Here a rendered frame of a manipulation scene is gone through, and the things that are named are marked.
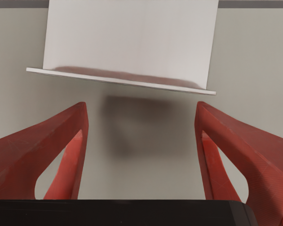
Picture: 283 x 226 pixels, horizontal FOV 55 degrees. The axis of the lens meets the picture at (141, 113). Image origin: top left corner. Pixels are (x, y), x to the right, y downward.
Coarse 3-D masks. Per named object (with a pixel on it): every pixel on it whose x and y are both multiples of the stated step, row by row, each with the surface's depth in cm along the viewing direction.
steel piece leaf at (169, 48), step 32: (64, 0) 14; (96, 0) 14; (128, 0) 14; (160, 0) 14; (192, 0) 14; (64, 32) 14; (96, 32) 14; (128, 32) 14; (160, 32) 14; (192, 32) 14; (64, 64) 14; (96, 64) 14; (128, 64) 14; (160, 64) 14; (192, 64) 14
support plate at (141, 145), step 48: (0, 48) 14; (240, 48) 14; (0, 96) 14; (48, 96) 14; (96, 96) 14; (144, 96) 14; (192, 96) 14; (240, 96) 14; (96, 144) 14; (144, 144) 15; (192, 144) 15; (96, 192) 15; (144, 192) 15; (192, 192) 15; (240, 192) 15
